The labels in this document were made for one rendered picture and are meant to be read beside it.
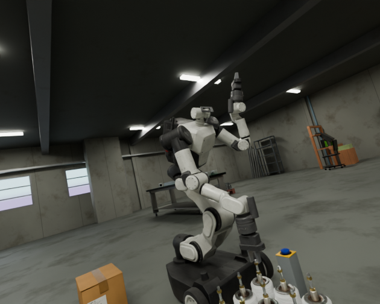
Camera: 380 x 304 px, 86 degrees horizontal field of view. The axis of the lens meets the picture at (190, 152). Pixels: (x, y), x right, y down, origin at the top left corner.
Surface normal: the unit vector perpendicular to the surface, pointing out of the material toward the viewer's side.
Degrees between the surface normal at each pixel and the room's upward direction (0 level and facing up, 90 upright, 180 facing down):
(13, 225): 90
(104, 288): 90
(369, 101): 90
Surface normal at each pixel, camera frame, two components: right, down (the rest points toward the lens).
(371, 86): -0.80, 0.11
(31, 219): 0.55, -0.24
